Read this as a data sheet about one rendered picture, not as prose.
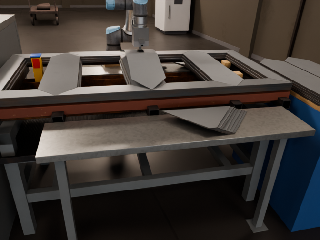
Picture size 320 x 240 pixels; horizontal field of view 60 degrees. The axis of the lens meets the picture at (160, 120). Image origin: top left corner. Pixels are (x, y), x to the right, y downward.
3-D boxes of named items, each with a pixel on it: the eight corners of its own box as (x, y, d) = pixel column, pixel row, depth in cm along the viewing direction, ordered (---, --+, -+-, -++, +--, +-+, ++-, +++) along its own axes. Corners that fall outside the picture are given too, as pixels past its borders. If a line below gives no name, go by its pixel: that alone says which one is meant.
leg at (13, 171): (35, 233, 160) (9, 133, 129) (24, 235, 159) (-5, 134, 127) (36, 225, 165) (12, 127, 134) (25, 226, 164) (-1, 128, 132)
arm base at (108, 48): (104, 53, 238) (104, 41, 234) (122, 53, 242) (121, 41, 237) (105, 57, 225) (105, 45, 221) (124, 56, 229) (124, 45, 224)
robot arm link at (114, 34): (106, 41, 233) (105, 25, 228) (122, 42, 236) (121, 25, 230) (106, 44, 223) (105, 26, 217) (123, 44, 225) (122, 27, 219)
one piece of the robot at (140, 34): (134, 21, 147) (134, 52, 154) (150, 21, 149) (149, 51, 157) (130, 18, 155) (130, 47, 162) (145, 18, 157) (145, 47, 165)
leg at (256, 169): (253, 200, 190) (276, 112, 159) (245, 201, 189) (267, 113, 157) (249, 194, 195) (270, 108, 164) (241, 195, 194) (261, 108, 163)
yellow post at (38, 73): (45, 87, 178) (39, 58, 169) (36, 87, 177) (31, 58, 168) (45, 85, 182) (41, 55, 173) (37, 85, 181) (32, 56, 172)
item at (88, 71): (233, 73, 229) (234, 69, 228) (69, 79, 201) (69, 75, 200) (223, 65, 246) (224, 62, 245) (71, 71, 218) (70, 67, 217)
